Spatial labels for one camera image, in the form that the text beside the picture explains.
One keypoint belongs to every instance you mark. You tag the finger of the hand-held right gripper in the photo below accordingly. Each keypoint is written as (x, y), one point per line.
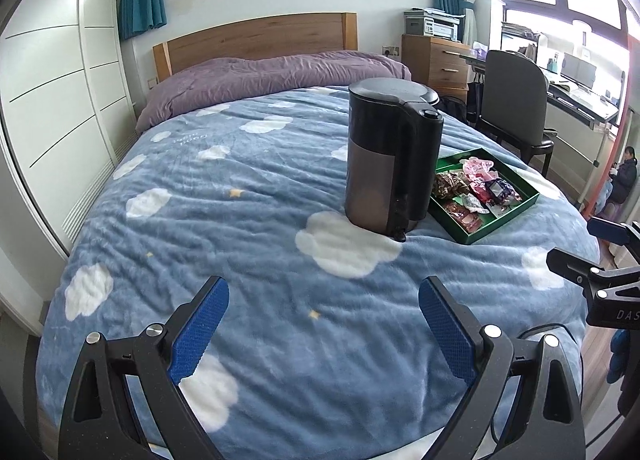
(575, 265)
(612, 231)

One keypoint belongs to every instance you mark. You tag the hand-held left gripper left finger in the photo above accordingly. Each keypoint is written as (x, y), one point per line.
(200, 325)

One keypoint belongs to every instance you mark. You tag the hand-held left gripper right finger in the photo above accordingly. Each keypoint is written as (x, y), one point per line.
(447, 330)

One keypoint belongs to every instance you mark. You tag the green tray box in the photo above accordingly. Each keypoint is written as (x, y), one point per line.
(500, 225)

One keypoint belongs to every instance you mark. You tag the blue white snack packet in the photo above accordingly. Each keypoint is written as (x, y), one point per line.
(502, 190)

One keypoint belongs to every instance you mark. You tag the long red white snack packet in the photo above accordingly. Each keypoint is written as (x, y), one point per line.
(462, 217)

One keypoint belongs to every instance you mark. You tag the pastel candy packet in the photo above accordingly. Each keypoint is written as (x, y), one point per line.
(470, 202)

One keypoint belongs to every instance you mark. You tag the pink cartoon snack packet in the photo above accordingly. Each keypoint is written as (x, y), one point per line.
(477, 168)

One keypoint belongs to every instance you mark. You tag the brown snack packet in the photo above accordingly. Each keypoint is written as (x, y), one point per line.
(450, 185)

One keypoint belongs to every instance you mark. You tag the blue cloud blanket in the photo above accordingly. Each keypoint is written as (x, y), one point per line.
(225, 220)

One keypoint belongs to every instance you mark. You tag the white desk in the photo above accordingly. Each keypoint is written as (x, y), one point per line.
(580, 103)

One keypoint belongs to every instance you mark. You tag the dark chair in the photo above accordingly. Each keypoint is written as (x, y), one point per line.
(510, 95)

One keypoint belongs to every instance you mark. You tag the dark electric kettle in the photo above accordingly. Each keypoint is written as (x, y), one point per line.
(380, 165)

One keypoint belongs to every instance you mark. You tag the wooden nightstand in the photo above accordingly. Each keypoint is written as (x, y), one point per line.
(435, 63)

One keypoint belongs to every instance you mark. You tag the purple pillow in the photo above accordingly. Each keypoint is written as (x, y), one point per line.
(275, 80)

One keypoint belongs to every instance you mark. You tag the grey printer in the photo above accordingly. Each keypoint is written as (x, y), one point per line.
(432, 25)

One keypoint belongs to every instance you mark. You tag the wooden headboard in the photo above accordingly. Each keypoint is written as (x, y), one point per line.
(260, 38)

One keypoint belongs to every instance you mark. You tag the white wardrobe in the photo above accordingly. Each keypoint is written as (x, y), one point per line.
(60, 65)

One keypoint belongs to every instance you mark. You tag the wall socket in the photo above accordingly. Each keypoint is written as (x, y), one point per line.
(391, 50)

